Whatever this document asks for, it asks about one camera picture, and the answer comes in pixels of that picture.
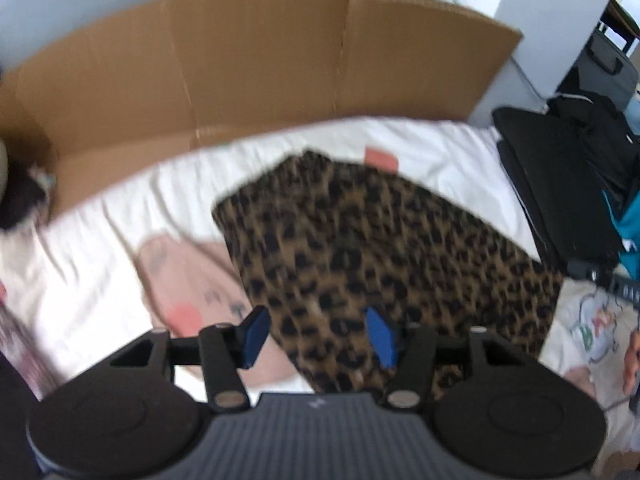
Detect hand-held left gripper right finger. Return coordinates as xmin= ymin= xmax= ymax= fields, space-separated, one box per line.
xmin=364 ymin=306 xmax=542 ymax=410

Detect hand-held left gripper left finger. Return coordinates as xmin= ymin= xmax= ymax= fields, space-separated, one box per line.
xmin=107 ymin=305 xmax=273 ymax=412

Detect leopard print skirt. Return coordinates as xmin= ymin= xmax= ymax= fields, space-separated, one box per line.
xmin=212 ymin=149 xmax=564 ymax=397

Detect stack of black folded clothes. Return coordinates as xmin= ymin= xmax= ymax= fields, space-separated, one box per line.
xmin=492 ymin=94 xmax=640 ymax=277

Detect dark crumpled clothes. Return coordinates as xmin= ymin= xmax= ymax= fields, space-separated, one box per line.
xmin=0 ymin=159 xmax=52 ymax=232

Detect person's right hand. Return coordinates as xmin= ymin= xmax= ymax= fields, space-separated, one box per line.
xmin=622 ymin=329 xmax=640 ymax=397

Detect teal bag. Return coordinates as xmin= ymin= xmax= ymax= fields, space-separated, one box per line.
xmin=599 ymin=189 xmax=640 ymax=282

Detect cream bear print bed sheet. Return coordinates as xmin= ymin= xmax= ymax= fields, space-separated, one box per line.
xmin=0 ymin=115 xmax=640 ymax=480

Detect floral patterned garment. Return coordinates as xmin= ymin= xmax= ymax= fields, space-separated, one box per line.
xmin=0 ymin=285 xmax=57 ymax=402

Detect flat cardboard sheet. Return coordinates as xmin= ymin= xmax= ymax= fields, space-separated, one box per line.
xmin=0 ymin=0 xmax=524 ymax=217

